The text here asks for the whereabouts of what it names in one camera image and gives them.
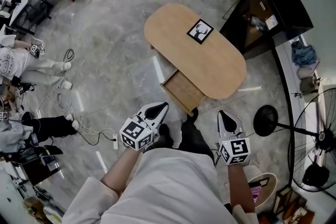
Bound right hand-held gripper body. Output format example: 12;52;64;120
217;135;251;166

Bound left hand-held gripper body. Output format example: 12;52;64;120
120;112;158;152

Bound wooden drawer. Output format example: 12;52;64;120
160;68;207;117

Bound person's left forearm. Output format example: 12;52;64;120
101;148;144;195

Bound person's right forearm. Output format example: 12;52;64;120
226;164;257;215

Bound wooden coffee table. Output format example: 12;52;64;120
143;3;247;100

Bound person's left black shoe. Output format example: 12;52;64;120
159;123;171;138

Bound person's black shoe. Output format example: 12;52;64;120
186;106;200;122
159;123;171;138

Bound person's black trousers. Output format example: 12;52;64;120
145;119;215;163

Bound black standing fan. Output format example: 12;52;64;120
253;88;336;193

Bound person's right black shoe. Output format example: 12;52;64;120
186;106;200;122

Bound pink book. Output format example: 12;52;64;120
248;186;263;204

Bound round wooden side table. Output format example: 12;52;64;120
247;172;278;215

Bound person's white shirt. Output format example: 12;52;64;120
61;147;260;224

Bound black bag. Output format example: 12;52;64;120
301;162;331;188

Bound beige bag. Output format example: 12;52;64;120
297;65;321;94

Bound orange patterned book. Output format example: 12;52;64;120
282;195;316;224

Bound black framed deer picture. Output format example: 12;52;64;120
186;18;214;45

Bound blue cloth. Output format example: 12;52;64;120
290;40;320;68

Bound black cabinet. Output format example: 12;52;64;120
219;0;314;60

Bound white table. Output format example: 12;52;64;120
8;0;53;35

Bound wooden frame lantern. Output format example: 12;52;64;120
272;186;292;216

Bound black looped cable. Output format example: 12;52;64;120
62;48;75;63

